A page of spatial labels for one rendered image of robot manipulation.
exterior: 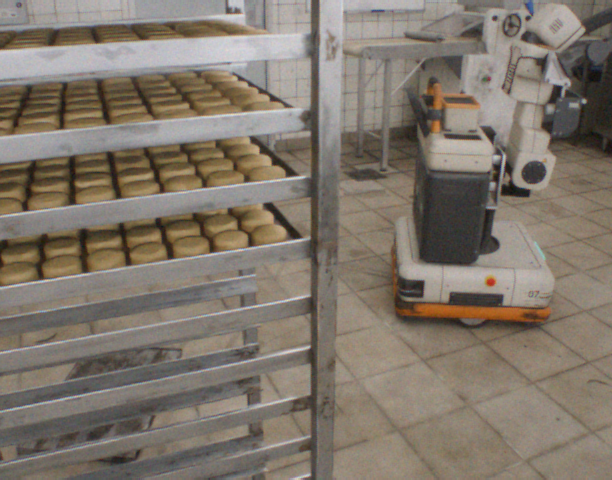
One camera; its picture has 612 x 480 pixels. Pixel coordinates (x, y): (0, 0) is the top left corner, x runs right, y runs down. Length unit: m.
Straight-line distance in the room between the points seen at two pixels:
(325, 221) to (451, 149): 1.58
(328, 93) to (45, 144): 0.33
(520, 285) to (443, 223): 0.42
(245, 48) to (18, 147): 0.28
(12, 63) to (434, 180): 1.87
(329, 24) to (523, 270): 1.99
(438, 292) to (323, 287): 1.72
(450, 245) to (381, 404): 0.72
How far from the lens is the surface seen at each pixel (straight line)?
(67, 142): 0.71
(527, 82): 2.51
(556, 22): 2.49
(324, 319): 0.84
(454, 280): 2.49
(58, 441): 2.15
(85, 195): 0.77
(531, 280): 2.56
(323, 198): 0.76
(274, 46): 0.72
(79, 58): 0.69
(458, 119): 2.46
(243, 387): 1.44
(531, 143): 2.54
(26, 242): 0.91
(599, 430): 2.27
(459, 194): 2.38
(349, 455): 1.98
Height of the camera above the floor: 1.40
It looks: 25 degrees down
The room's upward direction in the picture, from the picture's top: straight up
